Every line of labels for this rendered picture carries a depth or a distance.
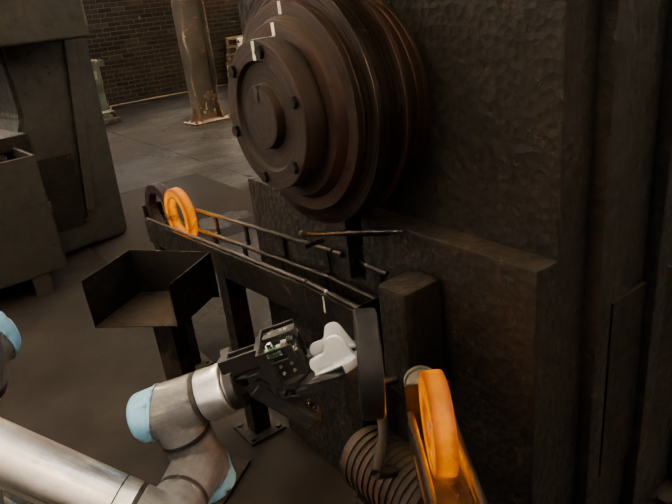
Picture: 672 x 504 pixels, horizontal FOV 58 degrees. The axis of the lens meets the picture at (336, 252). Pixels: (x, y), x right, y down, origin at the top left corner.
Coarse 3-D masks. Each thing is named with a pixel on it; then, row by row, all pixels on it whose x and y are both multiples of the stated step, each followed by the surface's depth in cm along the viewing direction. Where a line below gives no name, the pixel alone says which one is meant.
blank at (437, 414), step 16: (432, 384) 87; (432, 400) 85; (448, 400) 84; (432, 416) 84; (448, 416) 83; (432, 432) 84; (448, 432) 83; (432, 448) 86; (448, 448) 83; (432, 464) 89; (448, 464) 84
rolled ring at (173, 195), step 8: (168, 192) 203; (176, 192) 199; (184, 192) 200; (168, 200) 206; (176, 200) 200; (184, 200) 198; (168, 208) 208; (176, 208) 210; (184, 208) 197; (192, 208) 198; (168, 216) 210; (176, 216) 211; (184, 216) 199; (192, 216) 198; (176, 224) 210; (192, 224) 199; (176, 232) 209; (192, 232) 201
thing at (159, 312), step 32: (128, 256) 170; (160, 256) 168; (192, 256) 164; (96, 288) 158; (128, 288) 170; (160, 288) 172; (192, 288) 154; (96, 320) 158; (128, 320) 158; (160, 320) 154; (160, 352) 164
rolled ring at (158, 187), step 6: (150, 186) 217; (156, 186) 214; (162, 186) 215; (150, 192) 219; (156, 192) 215; (162, 192) 213; (150, 198) 222; (162, 198) 212; (150, 204) 224; (156, 204) 225; (150, 210) 224; (156, 210) 225; (150, 216) 226; (156, 216) 225; (162, 222) 223; (168, 222) 215
